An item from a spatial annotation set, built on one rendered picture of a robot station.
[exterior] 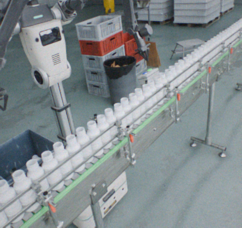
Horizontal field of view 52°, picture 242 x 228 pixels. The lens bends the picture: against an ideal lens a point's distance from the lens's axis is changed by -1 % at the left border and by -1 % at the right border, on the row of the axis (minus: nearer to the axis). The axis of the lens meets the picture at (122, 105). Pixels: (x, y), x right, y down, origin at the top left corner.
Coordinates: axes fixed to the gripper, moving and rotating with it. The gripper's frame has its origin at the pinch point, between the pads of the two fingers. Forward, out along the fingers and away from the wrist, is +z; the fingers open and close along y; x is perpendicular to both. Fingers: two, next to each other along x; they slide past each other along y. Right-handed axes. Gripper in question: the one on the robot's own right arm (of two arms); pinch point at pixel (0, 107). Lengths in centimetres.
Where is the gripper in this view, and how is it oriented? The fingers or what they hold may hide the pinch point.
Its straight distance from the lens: 130.6
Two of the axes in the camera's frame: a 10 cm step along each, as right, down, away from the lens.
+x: 6.4, -4.3, 6.3
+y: 7.6, 2.6, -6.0
